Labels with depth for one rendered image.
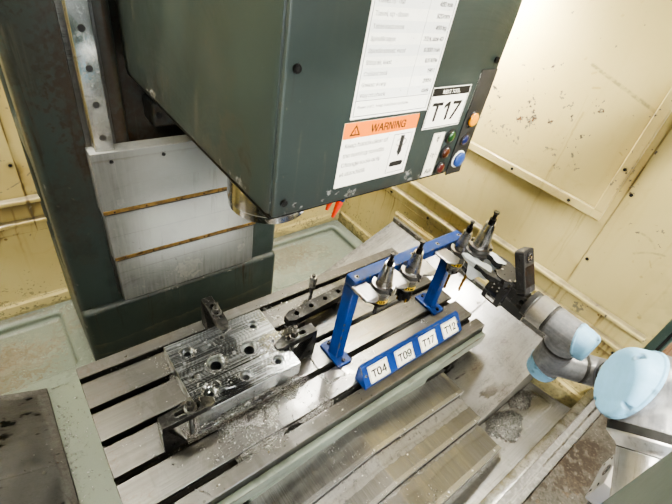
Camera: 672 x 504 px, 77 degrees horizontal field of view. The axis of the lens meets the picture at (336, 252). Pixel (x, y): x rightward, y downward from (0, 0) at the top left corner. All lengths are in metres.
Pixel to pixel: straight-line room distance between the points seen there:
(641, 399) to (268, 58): 0.68
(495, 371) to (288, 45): 1.41
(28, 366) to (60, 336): 0.14
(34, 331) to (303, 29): 1.63
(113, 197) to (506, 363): 1.41
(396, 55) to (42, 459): 1.37
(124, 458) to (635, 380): 1.04
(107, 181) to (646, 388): 1.19
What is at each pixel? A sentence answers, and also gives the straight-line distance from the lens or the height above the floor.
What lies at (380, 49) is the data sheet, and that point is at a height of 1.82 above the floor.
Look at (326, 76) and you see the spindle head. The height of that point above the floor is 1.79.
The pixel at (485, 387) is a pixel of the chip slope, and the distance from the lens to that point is 1.67.
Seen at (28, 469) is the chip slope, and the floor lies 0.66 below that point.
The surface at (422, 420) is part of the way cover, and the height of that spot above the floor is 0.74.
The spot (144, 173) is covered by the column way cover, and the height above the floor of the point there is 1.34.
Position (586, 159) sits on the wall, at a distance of 1.53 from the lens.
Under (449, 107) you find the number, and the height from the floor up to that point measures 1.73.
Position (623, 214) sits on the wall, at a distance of 1.53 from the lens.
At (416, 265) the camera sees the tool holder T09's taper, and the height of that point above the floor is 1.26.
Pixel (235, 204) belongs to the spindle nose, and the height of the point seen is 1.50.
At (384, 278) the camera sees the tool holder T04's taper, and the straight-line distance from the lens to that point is 1.08.
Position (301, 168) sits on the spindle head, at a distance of 0.60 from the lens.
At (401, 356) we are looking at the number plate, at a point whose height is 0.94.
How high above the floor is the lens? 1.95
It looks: 38 degrees down
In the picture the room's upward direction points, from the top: 12 degrees clockwise
